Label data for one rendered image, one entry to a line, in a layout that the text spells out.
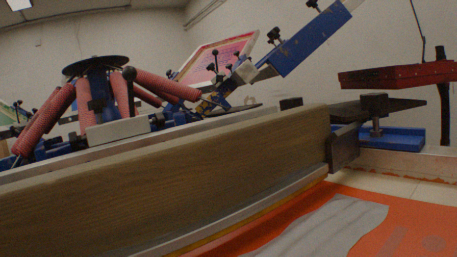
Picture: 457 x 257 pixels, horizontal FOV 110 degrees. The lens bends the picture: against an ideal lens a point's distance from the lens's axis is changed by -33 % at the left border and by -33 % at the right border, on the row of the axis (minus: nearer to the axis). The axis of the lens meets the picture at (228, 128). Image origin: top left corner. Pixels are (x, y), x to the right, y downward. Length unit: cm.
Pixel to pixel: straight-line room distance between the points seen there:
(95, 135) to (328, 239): 40
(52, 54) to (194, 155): 439
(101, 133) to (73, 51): 407
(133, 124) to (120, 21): 426
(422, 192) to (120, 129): 47
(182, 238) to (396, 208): 20
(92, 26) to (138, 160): 448
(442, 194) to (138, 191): 30
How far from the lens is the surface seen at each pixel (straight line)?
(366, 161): 35
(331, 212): 25
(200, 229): 18
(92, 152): 40
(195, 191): 19
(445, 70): 119
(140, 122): 46
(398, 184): 31
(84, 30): 460
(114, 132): 45
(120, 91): 76
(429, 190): 30
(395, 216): 25
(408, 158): 32
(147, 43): 462
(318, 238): 21
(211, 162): 19
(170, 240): 18
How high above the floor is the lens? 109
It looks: 9 degrees down
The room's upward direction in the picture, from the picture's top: 10 degrees counter-clockwise
